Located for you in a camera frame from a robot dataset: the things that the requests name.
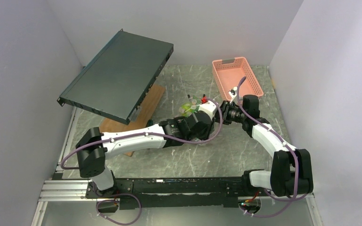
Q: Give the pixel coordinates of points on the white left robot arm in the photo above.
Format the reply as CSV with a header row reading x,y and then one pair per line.
x,y
95,147

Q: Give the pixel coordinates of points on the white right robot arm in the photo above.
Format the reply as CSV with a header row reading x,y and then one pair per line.
x,y
291,170

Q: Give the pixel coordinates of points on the pink plastic basket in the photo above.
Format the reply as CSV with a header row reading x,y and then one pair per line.
x,y
228,73

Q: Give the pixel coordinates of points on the clear zip top bag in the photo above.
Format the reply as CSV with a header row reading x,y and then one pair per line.
x,y
197,128

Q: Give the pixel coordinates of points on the dark rack server chassis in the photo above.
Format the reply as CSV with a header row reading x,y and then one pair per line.
x,y
116,81

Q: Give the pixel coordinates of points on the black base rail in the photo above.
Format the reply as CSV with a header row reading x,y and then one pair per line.
x,y
227,192

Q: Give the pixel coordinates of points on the wooden base board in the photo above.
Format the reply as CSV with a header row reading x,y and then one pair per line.
x,y
140,118

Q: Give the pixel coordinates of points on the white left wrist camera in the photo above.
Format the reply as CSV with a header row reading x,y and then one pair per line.
x,y
208,107

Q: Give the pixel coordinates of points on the orange black pliers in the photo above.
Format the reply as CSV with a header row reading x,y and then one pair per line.
x,y
195,97

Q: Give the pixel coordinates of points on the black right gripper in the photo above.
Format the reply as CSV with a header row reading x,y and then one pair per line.
x,y
225,107

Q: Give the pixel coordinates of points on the green handled screwdriver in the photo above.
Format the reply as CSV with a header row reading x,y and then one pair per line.
x,y
150,123

